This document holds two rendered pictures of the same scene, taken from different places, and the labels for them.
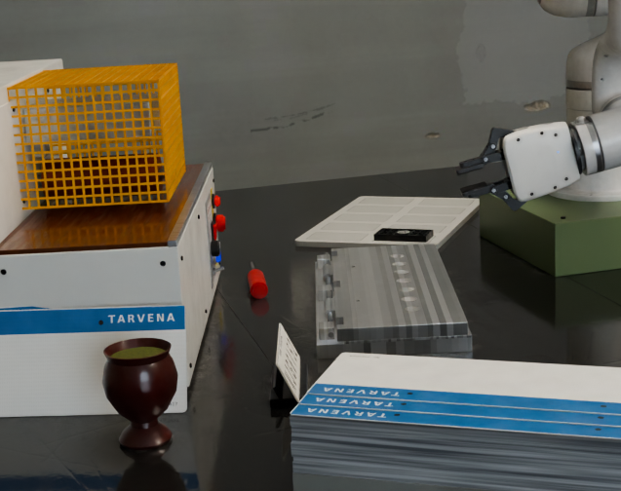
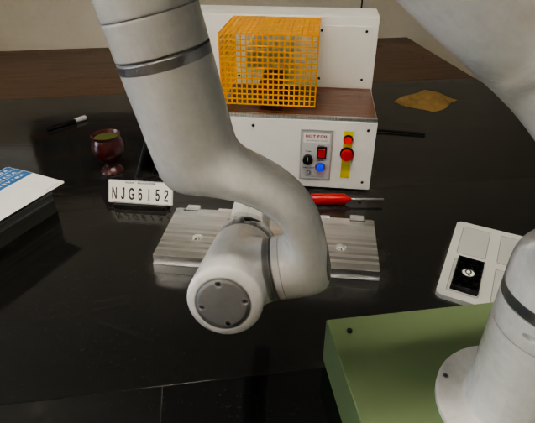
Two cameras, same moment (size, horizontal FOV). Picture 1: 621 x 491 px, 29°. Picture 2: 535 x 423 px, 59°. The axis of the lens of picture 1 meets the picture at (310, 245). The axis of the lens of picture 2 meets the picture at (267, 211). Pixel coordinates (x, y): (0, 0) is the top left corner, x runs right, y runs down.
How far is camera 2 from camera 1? 2.06 m
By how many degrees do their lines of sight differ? 87
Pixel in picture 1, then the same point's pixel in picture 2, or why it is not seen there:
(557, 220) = (340, 324)
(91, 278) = not seen: hidden behind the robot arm
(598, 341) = (130, 337)
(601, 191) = (464, 390)
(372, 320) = (184, 221)
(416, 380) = (3, 195)
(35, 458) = not seen: hidden behind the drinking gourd
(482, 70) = not seen: outside the picture
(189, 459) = (82, 180)
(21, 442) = (134, 148)
